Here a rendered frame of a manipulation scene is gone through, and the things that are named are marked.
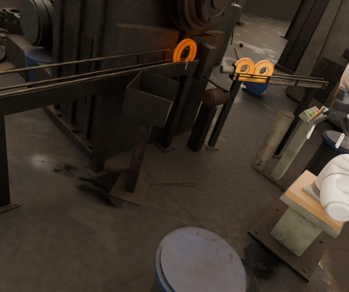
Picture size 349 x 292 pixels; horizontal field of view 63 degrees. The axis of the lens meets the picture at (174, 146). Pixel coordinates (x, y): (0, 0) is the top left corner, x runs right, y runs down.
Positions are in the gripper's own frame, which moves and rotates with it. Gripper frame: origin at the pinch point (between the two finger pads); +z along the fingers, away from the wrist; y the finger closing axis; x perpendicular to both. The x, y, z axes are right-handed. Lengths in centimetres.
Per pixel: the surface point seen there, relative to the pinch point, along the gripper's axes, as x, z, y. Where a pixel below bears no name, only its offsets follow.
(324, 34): 286, -42, 20
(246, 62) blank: 72, -15, -50
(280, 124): 69, 20, -12
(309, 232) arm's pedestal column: -2, 52, 16
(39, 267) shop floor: -76, 68, -99
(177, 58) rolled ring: 29, -12, -89
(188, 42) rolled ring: 34, -22, -86
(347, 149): 78, 26, 39
